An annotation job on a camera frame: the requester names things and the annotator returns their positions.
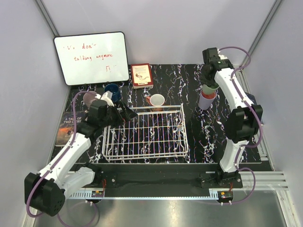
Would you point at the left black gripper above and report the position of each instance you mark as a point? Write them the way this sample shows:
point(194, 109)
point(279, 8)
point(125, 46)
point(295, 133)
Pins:
point(127, 115)

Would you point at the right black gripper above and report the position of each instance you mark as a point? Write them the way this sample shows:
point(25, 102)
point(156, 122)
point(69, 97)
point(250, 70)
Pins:
point(209, 83)

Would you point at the light green plastic cup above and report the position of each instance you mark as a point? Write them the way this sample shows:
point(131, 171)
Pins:
point(208, 90)

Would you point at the pink plastic cup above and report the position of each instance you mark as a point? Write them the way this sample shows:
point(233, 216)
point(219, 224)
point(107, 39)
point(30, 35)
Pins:
point(209, 96)

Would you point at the lavender plastic cup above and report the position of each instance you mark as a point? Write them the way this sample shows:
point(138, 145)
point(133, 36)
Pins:
point(204, 104)

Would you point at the dark blue mug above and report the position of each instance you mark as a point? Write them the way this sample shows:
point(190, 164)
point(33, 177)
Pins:
point(115, 90)

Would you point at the orange pink mug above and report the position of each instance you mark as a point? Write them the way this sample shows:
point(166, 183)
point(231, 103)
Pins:
point(156, 101)

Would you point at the white wire dish rack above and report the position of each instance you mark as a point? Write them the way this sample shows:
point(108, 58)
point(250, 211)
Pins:
point(149, 136)

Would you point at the mauve ceramic mug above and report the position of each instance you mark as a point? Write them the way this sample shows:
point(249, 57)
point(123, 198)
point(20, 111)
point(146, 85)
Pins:
point(89, 97)

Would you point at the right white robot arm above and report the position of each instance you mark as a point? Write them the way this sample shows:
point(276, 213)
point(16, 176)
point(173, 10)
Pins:
point(244, 121)

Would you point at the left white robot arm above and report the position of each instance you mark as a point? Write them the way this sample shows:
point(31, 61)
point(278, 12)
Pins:
point(47, 190)

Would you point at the red and cream book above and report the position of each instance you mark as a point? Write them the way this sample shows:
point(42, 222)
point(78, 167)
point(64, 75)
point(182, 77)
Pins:
point(141, 76)

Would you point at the black marbled table mat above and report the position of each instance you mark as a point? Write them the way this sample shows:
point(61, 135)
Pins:
point(180, 85)

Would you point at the blue paperback book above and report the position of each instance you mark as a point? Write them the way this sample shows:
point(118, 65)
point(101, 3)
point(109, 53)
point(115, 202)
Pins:
point(253, 99)

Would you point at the Tale of Two Cities book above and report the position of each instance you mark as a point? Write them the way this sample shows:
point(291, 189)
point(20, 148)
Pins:
point(65, 130)

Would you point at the white dry-erase board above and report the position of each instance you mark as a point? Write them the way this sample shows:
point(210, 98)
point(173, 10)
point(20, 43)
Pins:
point(92, 58)

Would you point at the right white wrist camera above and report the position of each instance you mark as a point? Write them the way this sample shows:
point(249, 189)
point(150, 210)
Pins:
point(222, 57)

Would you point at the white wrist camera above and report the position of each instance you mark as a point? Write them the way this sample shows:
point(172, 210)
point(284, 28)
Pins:
point(106, 97)
point(222, 57)

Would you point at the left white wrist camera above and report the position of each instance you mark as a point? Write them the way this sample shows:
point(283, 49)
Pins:
point(106, 97)

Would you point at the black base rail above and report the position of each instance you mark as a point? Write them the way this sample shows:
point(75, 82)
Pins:
point(164, 180)

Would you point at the white slotted cable duct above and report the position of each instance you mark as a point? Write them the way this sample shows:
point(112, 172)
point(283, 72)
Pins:
point(88, 194)

